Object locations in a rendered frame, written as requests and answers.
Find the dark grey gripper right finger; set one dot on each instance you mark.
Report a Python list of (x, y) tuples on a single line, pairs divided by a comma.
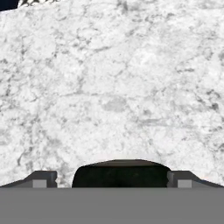
[(183, 178)]

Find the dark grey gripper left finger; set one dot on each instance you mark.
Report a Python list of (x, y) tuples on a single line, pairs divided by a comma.
[(40, 178)]

